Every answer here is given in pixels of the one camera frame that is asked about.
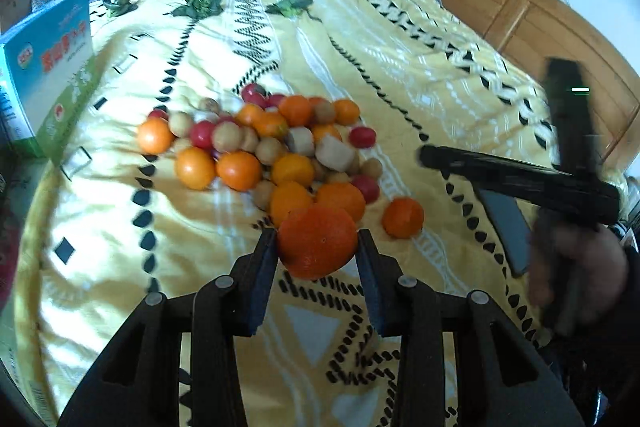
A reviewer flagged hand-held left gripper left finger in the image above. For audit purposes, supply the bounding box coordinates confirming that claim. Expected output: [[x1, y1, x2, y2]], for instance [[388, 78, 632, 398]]
[[57, 228, 279, 427]]

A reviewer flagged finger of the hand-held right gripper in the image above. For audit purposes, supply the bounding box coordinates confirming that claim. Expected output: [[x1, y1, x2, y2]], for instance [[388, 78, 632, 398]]
[[418, 144, 622, 228]]

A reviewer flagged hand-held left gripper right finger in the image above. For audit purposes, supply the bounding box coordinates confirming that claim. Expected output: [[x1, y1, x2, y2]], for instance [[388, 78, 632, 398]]
[[356, 229, 586, 427]]

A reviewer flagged large deep-coloured orange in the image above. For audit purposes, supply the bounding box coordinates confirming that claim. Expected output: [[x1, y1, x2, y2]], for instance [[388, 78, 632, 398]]
[[277, 205, 359, 281]]

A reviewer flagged person's right forearm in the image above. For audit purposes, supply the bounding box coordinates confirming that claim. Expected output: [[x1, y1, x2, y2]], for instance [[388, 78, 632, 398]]
[[545, 232, 640, 427]]

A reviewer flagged person's right hand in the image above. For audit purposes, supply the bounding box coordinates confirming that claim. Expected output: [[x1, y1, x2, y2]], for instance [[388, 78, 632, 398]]
[[529, 222, 630, 325]]

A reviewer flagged wooden headboard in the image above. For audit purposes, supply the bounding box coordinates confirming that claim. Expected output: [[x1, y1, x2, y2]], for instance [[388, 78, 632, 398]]
[[407, 0, 640, 188]]

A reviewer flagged pile of small oranges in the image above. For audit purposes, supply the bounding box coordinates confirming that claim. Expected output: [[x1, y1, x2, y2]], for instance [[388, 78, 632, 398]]
[[136, 94, 426, 240]]

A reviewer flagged pale sugarcane chunk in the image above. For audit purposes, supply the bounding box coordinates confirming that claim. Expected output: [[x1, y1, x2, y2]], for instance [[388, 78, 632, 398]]
[[286, 127, 316, 156], [315, 134, 358, 172]]

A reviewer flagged cluster of red cherry tomatoes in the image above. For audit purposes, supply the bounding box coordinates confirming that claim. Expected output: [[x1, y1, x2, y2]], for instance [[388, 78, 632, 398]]
[[147, 82, 381, 204]]

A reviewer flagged yellow patterned blanket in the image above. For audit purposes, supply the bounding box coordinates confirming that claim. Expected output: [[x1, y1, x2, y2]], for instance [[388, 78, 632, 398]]
[[15, 0, 626, 427]]

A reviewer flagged olive flat gift box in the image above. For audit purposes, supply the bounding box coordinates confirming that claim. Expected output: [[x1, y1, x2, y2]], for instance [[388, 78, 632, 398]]
[[0, 147, 58, 427]]

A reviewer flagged green leafy vegetable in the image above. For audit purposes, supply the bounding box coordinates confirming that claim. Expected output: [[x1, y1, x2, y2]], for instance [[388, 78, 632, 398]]
[[102, 0, 138, 18], [171, 0, 225, 18], [265, 0, 323, 24]]

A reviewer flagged green and white carton box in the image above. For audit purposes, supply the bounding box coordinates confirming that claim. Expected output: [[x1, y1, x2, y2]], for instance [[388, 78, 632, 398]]
[[0, 0, 97, 160]]

